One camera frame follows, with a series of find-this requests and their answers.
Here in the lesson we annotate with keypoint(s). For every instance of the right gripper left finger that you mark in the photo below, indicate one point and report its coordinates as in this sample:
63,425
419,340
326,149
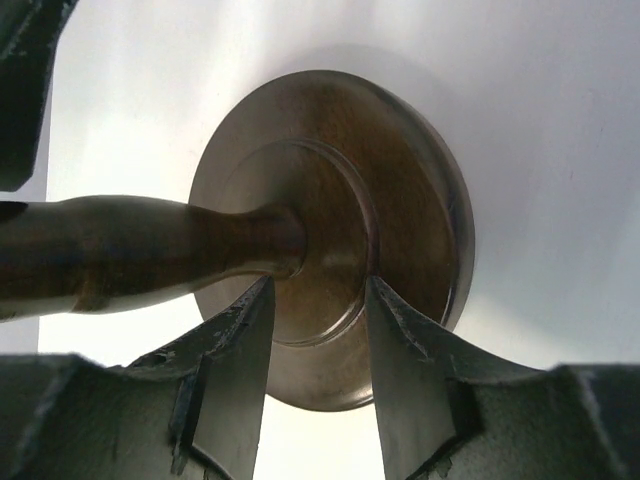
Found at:
191,409

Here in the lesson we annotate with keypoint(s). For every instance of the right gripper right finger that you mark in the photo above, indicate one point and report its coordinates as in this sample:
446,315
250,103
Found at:
447,409

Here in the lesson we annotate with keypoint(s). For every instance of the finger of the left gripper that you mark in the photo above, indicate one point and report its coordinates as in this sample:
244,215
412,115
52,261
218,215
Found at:
30,32

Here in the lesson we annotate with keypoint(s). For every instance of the dark round wooden stand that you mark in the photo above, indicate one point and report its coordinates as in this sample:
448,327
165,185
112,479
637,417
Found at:
319,179

